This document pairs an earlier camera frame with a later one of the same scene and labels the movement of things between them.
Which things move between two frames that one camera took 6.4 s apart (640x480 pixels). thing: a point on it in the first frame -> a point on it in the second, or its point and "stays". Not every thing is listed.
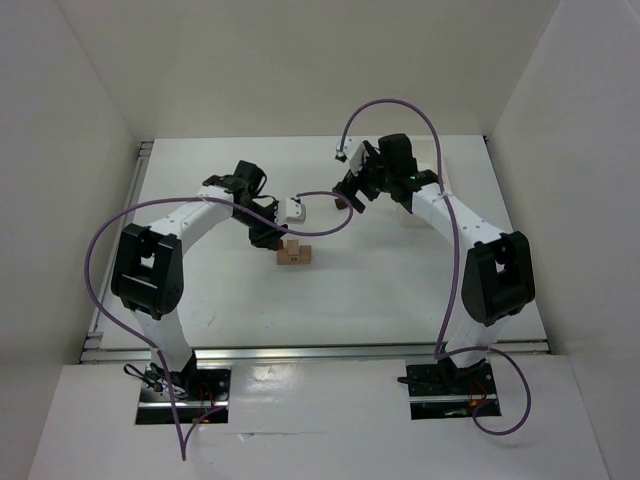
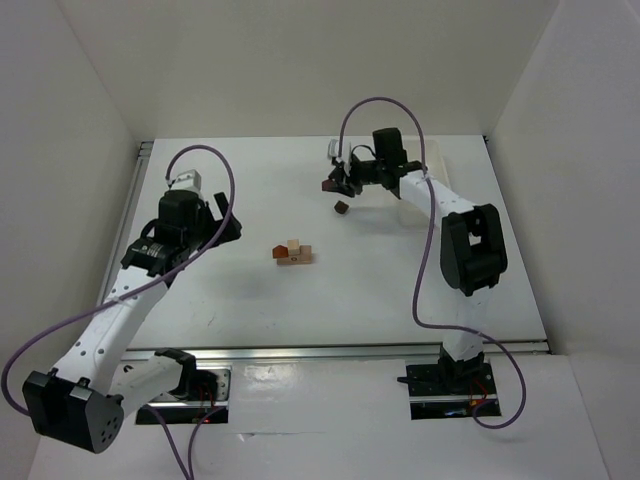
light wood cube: [305, 254] stays
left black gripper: [265, 235] -> [215, 223]
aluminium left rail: [94, 350] stays
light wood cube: [293, 246] stays
